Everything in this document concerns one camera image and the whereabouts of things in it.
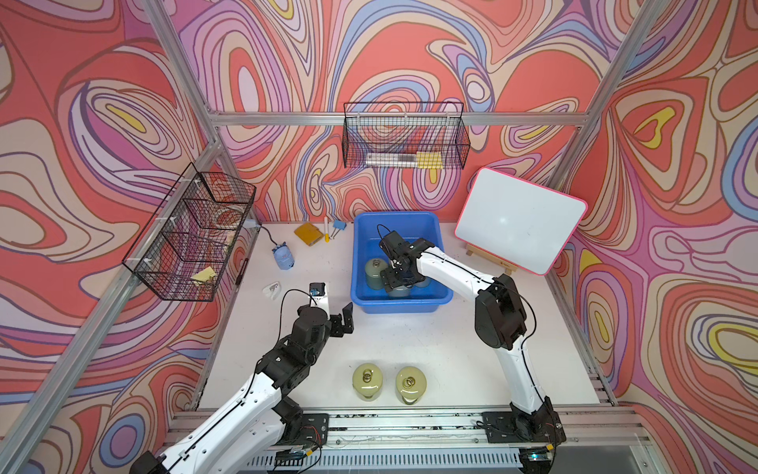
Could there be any pink framed whiteboard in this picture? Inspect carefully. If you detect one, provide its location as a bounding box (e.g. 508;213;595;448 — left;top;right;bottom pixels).
455;168;588;276

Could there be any yellow-green tea canister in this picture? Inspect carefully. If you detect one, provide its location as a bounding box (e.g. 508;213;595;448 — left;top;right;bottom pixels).
396;367;428;405
353;363;384;401

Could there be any wooden whiteboard stand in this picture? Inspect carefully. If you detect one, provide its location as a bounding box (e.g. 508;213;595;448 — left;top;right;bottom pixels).
465;243;518;276

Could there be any white yellow marker pen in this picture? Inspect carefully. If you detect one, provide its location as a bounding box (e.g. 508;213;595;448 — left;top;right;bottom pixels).
323;216;331;243

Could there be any black wire basket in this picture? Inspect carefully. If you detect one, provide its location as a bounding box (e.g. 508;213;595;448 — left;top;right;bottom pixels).
341;100;471;170
122;164;257;302

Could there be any black wire basket left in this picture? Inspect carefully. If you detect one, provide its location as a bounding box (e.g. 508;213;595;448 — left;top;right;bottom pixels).
122;164;257;302

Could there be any small blue clip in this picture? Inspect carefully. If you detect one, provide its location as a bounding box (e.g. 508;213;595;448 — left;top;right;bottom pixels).
331;220;347;238

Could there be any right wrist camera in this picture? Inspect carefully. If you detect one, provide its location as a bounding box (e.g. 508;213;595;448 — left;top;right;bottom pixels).
379;231;410;261

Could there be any yellow sponge in basket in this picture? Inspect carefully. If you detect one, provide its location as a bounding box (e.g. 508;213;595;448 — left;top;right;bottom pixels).
189;266;217;286

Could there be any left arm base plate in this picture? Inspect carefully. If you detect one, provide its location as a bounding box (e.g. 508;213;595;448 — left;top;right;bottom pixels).
280;413;330;448

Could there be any small blue mouse device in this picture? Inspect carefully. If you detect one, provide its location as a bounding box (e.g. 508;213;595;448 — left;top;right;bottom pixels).
272;243;295;271

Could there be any blue plastic basket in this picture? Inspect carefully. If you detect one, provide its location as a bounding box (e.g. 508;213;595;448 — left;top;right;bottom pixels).
351;211;453;314

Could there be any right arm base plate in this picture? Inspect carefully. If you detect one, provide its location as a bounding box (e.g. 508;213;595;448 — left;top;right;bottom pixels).
479;409;567;446

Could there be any green circuit board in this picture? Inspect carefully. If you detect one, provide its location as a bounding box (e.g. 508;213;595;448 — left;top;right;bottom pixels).
274;450;313;467

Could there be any black wire basket back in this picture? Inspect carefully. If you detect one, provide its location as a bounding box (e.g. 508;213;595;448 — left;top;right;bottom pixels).
341;100;471;170

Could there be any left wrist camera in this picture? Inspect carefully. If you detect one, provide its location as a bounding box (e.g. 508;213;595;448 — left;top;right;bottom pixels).
308;282;331;315

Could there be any yellow sticky note pad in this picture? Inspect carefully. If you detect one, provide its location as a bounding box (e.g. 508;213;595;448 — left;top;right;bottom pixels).
294;222;324;247

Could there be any green tea canister left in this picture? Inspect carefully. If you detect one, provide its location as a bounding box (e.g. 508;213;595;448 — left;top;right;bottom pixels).
364;258;388;290

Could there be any blue-grey tea canister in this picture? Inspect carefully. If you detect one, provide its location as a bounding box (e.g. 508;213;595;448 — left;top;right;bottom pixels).
388;286;413;298

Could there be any yellow block in basket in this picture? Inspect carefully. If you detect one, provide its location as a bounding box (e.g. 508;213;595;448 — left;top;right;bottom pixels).
416;151;445;170

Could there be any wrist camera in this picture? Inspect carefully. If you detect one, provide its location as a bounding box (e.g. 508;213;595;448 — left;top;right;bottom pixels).
308;282;331;315
379;231;410;261

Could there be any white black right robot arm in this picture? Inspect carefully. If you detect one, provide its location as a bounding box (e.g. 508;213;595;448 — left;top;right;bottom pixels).
379;231;552;417

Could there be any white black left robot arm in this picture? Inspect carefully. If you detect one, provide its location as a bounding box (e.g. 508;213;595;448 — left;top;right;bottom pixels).
129;298;355;473

